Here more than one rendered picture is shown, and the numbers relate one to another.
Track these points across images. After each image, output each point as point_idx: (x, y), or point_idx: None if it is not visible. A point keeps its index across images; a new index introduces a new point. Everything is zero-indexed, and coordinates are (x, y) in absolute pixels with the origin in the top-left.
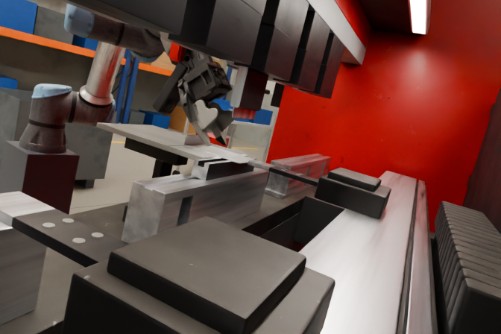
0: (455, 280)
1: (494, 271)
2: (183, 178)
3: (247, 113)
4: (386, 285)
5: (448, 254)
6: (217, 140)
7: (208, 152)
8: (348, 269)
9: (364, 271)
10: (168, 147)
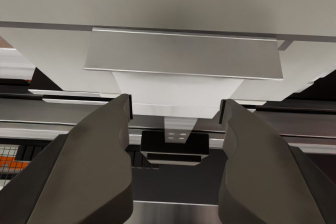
0: (33, 155)
1: None
2: (7, 61)
3: (179, 219)
4: (44, 137)
5: None
6: (222, 100)
7: (118, 85)
8: (36, 134)
9: (44, 136)
10: None
